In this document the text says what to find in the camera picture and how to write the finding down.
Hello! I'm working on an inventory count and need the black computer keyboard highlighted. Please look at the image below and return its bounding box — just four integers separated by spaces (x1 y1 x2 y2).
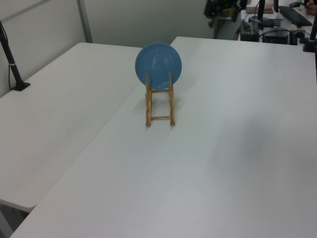
278 5 313 27

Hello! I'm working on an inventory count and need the pink box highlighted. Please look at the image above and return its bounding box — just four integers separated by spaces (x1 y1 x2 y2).
246 0 274 14

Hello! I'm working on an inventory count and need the black camera pole with clamp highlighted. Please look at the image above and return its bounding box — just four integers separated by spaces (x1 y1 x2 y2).
302 14 317 53
0 19 32 92

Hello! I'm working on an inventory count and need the blue round plate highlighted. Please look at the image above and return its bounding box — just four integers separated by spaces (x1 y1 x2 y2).
135 42 183 91

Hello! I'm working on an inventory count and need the black monitor stand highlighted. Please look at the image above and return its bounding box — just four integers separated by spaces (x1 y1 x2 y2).
248 0 273 28

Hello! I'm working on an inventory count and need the black electronic device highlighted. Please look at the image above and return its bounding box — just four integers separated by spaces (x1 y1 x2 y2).
262 29 291 45

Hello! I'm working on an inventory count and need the black computer box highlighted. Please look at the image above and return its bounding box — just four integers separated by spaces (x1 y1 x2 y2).
239 21 260 42

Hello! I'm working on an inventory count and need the dark hanging bag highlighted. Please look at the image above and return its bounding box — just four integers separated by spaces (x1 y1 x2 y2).
203 0 248 28

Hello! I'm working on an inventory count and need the wooden plate rack with pegs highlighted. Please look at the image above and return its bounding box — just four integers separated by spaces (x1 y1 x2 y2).
144 71 176 127

